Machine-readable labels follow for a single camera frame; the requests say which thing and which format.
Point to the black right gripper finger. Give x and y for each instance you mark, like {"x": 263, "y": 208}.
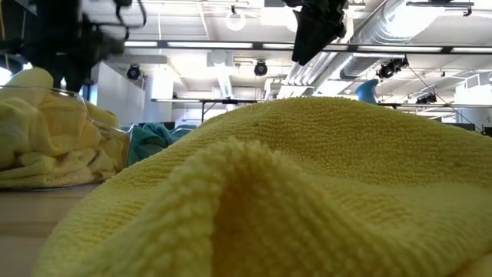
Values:
{"x": 315, "y": 34}

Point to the overhead LED light bar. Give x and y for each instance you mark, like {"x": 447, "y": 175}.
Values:
{"x": 215, "y": 45}

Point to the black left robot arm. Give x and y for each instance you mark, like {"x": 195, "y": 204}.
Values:
{"x": 57, "y": 15}

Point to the black round spotlight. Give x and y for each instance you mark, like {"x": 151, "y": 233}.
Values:
{"x": 260, "y": 68}
{"x": 133, "y": 72}

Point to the blue microfiber towel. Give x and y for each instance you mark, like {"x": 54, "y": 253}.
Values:
{"x": 184, "y": 131}

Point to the clear plastic basket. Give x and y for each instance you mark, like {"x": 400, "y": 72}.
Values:
{"x": 115, "y": 129}
{"x": 130, "y": 134}

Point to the teal microfiber towel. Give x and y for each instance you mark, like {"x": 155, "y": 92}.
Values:
{"x": 146, "y": 144}

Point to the silver ventilation duct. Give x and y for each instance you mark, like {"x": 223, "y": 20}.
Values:
{"x": 384, "y": 34}

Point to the black track spotlights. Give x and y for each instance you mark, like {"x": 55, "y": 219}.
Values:
{"x": 392, "y": 67}
{"x": 426, "y": 98}

